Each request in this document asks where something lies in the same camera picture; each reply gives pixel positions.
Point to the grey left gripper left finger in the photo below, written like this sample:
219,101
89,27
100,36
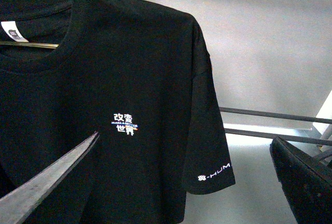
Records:
17,205

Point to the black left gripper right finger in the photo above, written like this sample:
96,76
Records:
306,183

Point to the black printed t-shirt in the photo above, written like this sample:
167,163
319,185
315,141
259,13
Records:
140,75

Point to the dark metal rack rail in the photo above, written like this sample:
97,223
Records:
274,115

